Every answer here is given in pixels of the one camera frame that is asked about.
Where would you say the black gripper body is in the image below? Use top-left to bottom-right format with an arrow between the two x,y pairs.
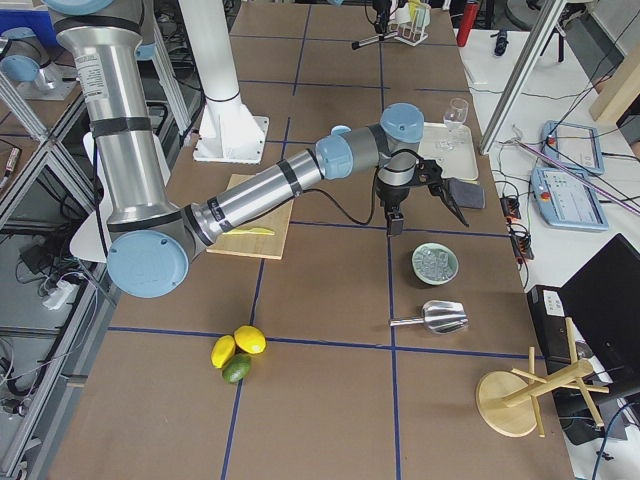
373,0 -> 392,20
375,182 -> 410,215

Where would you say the stainless steel muddler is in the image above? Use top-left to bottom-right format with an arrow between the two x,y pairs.
351,31 -> 398,50

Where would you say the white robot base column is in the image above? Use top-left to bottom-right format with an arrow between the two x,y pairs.
179,0 -> 269,164

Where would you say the whole yellow lemon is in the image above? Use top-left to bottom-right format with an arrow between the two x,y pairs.
233,325 -> 267,355

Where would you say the green bowl of ice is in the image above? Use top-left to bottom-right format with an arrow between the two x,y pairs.
411,243 -> 459,286

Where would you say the dark grey folded cloth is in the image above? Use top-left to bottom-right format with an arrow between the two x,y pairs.
445,178 -> 486,209

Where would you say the cream bear tray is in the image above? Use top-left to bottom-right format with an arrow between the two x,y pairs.
418,122 -> 479,181

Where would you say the red cylinder bottle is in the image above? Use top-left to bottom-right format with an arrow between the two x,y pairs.
456,0 -> 479,47

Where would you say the metal ice scoop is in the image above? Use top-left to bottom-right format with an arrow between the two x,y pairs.
389,300 -> 469,334

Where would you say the clear wine glass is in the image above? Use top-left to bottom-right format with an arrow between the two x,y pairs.
443,98 -> 469,133

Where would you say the wooden cutting board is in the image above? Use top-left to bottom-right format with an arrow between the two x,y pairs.
206,200 -> 293,260

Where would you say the yellow plastic knife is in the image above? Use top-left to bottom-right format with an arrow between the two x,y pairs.
225,227 -> 275,236

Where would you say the blue teach pendant near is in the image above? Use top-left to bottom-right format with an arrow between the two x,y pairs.
531,167 -> 609,231

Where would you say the blue teach pendant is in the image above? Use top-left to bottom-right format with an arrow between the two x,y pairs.
541,120 -> 605,175
531,167 -> 609,231

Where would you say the blue teach pendant far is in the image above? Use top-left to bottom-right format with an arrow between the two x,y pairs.
541,120 -> 605,175

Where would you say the wooden mug tree stand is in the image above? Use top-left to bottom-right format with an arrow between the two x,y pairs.
475,317 -> 609,438

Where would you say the green lime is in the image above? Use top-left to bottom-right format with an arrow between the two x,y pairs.
222,353 -> 252,384

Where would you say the black computer monitor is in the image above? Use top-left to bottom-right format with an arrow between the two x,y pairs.
560,234 -> 639,387

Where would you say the white chair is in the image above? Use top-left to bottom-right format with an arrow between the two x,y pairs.
70,134 -> 171,263

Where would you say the white wire cup rack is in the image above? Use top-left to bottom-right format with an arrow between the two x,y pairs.
388,0 -> 431,46

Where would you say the aluminium frame post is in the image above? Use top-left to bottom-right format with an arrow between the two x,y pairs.
478,0 -> 568,155

